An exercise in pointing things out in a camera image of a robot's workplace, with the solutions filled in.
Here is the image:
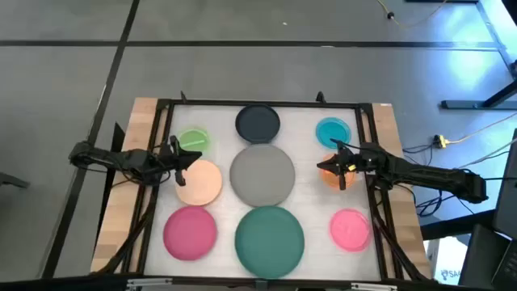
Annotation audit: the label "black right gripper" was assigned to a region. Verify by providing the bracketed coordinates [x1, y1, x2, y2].
[316, 140, 367, 192]

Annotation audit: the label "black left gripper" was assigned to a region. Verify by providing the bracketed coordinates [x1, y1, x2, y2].
[158, 134, 204, 188]

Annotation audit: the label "peach plastic plate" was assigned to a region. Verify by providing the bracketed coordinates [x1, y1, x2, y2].
[174, 158, 224, 207]

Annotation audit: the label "small translucent orange plate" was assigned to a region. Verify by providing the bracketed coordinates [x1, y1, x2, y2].
[318, 153, 359, 191]

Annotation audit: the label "small translucent green plate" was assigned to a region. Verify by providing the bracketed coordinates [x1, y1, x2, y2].
[177, 127, 212, 154]

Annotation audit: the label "small translucent cyan plate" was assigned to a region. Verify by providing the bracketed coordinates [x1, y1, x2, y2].
[315, 116, 352, 150]

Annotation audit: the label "white table mat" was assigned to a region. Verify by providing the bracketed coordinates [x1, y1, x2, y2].
[144, 104, 383, 282]

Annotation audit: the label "large gray plate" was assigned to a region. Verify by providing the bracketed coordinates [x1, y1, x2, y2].
[229, 143, 296, 208]

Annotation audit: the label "small pink plate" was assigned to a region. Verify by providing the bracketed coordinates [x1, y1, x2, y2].
[329, 208, 372, 253]

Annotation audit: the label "dark navy plate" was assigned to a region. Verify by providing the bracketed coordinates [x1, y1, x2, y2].
[235, 103, 281, 145]

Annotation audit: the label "magenta plastic plate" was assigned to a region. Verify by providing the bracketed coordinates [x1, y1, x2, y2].
[162, 205, 219, 262]

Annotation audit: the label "large dark green plate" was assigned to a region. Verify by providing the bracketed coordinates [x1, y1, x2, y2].
[234, 205, 305, 280]

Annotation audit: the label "white printed cardboard box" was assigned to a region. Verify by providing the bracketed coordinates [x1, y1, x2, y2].
[425, 237, 469, 286]

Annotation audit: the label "black metal table frame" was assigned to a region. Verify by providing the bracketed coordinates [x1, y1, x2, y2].
[120, 96, 405, 285]

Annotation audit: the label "black floor cables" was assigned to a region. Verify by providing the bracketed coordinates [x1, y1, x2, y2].
[401, 141, 498, 217]

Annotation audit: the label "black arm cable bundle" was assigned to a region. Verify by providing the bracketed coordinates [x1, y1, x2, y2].
[369, 183, 430, 281]
[91, 183, 159, 276]

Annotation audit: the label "silver metal bracket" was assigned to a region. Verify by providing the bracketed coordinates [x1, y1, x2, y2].
[350, 282, 399, 291]
[126, 277, 174, 290]

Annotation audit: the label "cream floor cable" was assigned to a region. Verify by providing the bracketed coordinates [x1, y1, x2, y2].
[446, 112, 517, 146]

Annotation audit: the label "yellow floor cable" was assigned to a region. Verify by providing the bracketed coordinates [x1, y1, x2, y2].
[376, 0, 448, 30]

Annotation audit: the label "black desk leg frame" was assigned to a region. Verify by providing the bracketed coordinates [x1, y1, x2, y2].
[406, 0, 517, 111]

